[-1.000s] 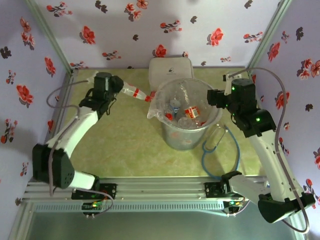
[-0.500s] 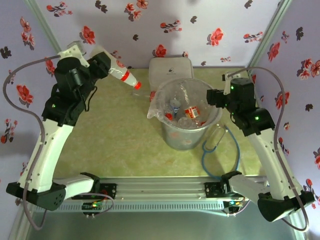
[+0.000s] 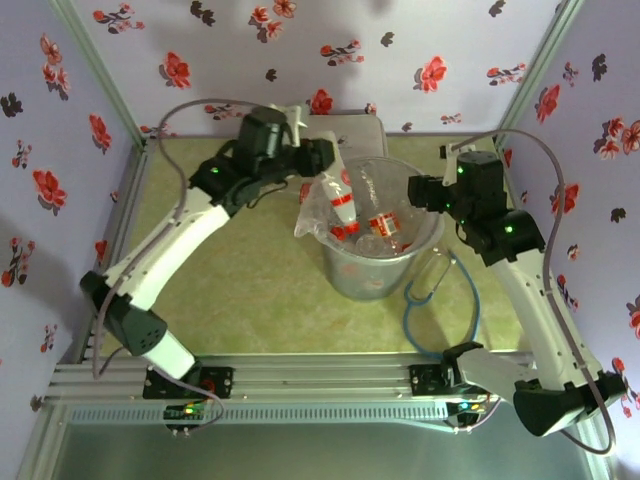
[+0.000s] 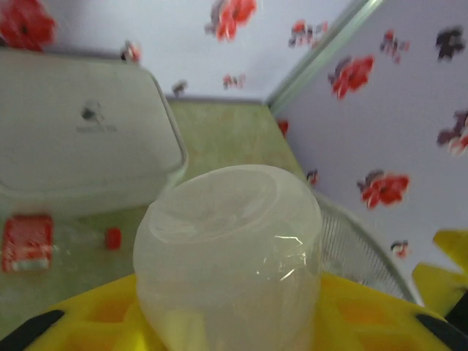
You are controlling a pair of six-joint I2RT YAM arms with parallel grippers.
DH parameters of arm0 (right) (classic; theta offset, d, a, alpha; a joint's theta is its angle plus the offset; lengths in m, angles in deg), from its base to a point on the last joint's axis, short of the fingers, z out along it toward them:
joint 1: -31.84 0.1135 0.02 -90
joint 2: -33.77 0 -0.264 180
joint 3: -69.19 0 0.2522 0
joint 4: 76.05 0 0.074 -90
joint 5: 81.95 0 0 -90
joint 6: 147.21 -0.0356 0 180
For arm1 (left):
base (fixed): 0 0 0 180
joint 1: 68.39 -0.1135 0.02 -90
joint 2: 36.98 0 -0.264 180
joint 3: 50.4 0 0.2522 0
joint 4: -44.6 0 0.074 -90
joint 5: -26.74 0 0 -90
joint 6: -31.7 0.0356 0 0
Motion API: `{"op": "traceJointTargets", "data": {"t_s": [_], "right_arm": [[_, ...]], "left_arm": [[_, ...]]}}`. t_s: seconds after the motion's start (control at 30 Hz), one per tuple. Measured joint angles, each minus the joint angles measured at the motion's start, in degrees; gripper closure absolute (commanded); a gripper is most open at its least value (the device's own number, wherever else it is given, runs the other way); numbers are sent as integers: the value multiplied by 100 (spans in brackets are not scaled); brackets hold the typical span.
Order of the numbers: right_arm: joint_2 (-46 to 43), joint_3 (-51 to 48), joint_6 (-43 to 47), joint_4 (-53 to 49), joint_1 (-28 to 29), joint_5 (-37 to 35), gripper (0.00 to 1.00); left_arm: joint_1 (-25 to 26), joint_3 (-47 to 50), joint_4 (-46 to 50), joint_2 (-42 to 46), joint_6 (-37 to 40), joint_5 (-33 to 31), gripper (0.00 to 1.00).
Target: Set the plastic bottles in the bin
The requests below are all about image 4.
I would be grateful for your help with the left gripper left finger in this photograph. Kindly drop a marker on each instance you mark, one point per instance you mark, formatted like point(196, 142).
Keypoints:
point(91, 321)

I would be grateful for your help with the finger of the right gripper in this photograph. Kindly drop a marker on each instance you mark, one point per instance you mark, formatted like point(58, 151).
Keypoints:
point(438, 289)

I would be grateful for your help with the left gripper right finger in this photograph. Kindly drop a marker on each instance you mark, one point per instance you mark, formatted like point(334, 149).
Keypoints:
point(373, 321)

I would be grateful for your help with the grey translucent plastic bin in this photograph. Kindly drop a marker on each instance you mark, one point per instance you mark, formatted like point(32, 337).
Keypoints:
point(351, 241)

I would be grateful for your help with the wide clear plastic bottle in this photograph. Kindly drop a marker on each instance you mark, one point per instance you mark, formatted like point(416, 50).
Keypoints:
point(226, 256)

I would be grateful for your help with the clear bottle red label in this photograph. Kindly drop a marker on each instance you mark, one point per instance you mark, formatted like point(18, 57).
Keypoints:
point(27, 243)

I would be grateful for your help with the white lidded storage box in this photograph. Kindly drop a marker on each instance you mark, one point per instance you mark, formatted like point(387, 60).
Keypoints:
point(73, 146)

